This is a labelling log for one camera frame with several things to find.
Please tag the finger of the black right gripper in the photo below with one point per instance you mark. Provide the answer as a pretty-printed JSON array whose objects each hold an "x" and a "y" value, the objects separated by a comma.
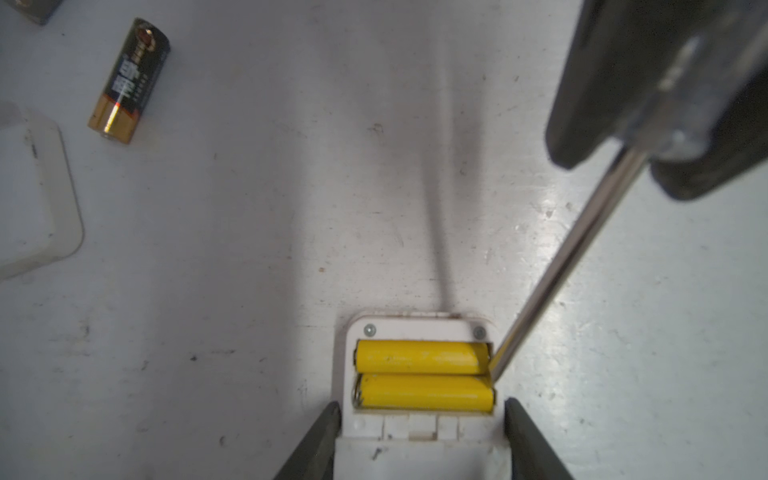
[
  {"x": 739, "y": 143},
  {"x": 619, "y": 52}
]

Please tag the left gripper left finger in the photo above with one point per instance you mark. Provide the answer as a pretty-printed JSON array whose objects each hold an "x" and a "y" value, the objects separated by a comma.
[{"x": 313, "y": 457}]

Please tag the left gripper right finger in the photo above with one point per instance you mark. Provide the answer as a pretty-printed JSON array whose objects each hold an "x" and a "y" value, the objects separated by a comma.
[{"x": 532, "y": 457}]

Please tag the clear handle screwdriver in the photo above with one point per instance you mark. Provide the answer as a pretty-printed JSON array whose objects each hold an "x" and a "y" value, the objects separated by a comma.
[{"x": 674, "y": 123}]

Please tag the yellow AAA battery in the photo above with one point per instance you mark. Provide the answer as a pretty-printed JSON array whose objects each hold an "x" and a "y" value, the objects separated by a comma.
[
  {"x": 424, "y": 393},
  {"x": 421, "y": 357}
]

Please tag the white battery cover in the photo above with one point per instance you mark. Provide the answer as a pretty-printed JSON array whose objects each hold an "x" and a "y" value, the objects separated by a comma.
[{"x": 41, "y": 221}]

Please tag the black gold AAA battery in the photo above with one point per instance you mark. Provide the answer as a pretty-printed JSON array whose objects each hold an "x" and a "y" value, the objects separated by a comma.
[{"x": 131, "y": 82}]

